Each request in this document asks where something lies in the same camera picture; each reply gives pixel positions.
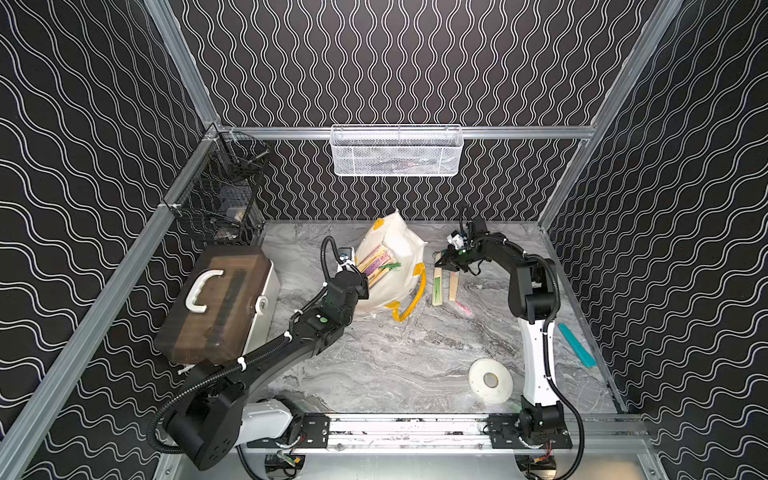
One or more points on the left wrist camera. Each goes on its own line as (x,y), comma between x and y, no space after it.
(346,258)

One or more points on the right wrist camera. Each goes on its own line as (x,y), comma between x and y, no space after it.
(457,240)

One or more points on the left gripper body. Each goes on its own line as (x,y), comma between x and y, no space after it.
(355,284)

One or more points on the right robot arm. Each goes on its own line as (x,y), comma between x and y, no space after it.
(534,299)

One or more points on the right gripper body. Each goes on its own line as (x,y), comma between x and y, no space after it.
(459,258)

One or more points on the teal folding fan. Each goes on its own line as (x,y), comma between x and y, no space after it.
(582,353)

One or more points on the white tape roll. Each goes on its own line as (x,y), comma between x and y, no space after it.
(491,381)

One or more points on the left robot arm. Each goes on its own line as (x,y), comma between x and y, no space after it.
(206,419)

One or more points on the white tote bag yellow handles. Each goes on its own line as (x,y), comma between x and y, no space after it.
(397,288)

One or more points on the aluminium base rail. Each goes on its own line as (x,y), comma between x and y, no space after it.
(276,445)

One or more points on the brown lidded storage box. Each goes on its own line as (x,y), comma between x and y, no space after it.
(225,308)

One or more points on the purple paper folding fan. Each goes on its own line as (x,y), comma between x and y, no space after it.
(377,258)

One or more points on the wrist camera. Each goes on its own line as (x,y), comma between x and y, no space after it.
(346,258)
(457,240)

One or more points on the white wire wall basket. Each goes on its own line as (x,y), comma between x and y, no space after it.
(396,150)

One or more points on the black wire wall basket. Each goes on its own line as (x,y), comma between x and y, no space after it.
(218,203)

